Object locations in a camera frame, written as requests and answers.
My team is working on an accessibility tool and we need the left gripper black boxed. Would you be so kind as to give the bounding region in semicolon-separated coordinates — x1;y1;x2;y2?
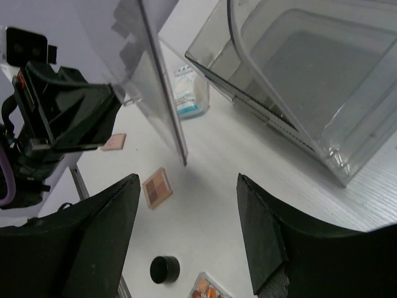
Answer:
1;61;121;208

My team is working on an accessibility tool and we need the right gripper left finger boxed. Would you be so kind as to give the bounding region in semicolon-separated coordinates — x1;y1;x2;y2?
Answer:
1;174;140;297

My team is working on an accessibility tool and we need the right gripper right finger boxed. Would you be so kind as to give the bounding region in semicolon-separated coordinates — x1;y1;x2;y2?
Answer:
236;174;396;297

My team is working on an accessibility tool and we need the cotton pad pack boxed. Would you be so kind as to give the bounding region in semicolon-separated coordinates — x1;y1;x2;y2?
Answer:
173;65;210;119

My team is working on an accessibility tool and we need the clear acrylic drawer organizer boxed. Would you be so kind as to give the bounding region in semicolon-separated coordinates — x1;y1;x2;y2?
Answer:
111;0;397;187

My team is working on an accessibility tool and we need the pink blush compact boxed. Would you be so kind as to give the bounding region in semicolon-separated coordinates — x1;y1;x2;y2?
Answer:
100;133;127;151

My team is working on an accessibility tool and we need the black jar centre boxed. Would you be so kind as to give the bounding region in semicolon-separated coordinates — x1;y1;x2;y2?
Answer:
149;256;181;284

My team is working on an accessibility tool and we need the nine-pan pink eyeshadow palette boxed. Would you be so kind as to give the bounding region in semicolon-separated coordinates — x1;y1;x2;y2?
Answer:
188;272;232;298

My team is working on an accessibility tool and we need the four-pan brown eyeshadow palette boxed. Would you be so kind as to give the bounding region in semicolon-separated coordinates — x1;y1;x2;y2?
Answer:
142;167;173;209

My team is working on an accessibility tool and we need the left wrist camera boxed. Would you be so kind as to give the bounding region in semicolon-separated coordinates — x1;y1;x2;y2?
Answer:
1;25;58;82

